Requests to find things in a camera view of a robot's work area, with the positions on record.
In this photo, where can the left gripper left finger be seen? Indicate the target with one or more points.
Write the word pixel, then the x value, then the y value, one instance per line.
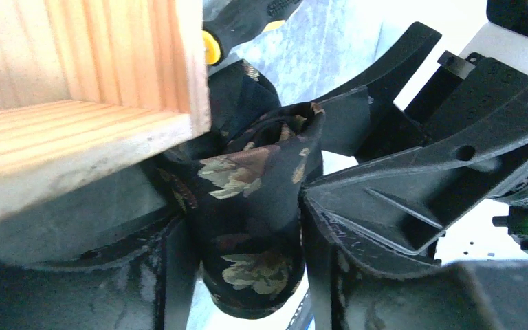
pixel 144 281

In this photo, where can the black gold patterned tie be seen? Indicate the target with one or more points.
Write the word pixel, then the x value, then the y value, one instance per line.
pixel 238 187

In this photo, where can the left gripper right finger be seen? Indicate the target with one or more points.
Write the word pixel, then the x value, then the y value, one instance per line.
pixel 358 283

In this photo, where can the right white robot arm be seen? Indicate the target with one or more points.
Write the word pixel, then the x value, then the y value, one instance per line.
pixel 523 45

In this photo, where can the wooden compartment tray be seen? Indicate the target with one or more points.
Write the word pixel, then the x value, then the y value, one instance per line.
pixel 90 87

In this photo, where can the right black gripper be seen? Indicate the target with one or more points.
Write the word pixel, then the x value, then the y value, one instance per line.
pixel 356 108

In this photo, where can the lower black yellow screwdriver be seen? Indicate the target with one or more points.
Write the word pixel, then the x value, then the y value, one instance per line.
pixel 241 21

